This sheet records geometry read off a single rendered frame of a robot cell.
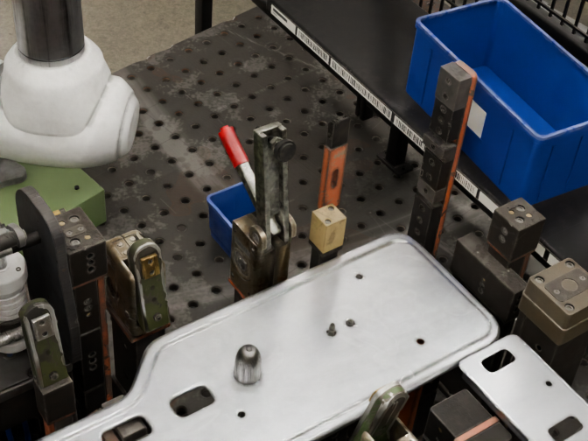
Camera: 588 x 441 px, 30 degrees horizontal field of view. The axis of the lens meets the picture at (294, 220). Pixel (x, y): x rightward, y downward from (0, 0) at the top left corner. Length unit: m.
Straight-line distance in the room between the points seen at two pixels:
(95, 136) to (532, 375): 0.76
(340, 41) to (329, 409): 0.72
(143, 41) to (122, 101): 1.86
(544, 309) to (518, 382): 0.11
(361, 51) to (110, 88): 0.41
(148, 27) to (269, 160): 2.33
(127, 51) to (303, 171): 1.58
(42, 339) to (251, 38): 1.22
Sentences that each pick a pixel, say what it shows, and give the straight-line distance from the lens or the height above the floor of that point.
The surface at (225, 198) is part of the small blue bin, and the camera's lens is 1.89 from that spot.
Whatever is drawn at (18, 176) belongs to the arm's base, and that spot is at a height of 0.79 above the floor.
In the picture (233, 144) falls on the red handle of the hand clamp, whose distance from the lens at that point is 1.43.
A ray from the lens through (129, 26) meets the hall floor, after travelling 3.66.
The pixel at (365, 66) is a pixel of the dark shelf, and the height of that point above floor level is 1.03.
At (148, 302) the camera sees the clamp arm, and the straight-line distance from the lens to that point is 1.38.
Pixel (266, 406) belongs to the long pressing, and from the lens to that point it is 1.32.
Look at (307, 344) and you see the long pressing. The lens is 1.38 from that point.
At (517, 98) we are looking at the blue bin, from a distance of 1.76.
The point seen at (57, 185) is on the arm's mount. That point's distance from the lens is 1.92.
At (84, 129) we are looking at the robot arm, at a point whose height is 0.97.
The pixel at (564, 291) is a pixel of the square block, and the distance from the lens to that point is 1.43.
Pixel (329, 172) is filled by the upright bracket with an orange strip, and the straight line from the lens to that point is 1.43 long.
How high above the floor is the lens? 2.06
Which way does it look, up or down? 44 degrees down
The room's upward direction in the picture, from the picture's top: 6 degrees clockwise
